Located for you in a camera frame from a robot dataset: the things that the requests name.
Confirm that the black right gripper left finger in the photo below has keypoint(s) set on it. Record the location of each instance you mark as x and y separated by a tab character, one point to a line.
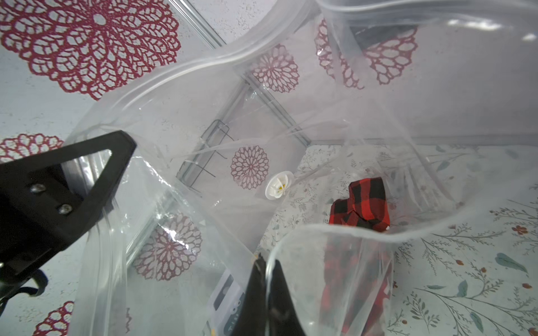
252	319

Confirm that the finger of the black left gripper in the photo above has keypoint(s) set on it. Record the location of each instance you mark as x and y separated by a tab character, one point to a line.
41	215

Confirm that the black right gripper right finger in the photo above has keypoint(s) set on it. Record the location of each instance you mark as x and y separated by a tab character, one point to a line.
282	317

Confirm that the red black plaid shirt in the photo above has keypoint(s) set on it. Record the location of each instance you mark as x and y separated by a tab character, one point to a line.
357	267

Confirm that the clear plastic vacuum bag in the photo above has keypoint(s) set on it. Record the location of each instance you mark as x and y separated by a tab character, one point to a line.
242	152

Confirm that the lavender toaster with yellow knobs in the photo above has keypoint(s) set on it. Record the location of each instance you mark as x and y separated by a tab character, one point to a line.
224	306

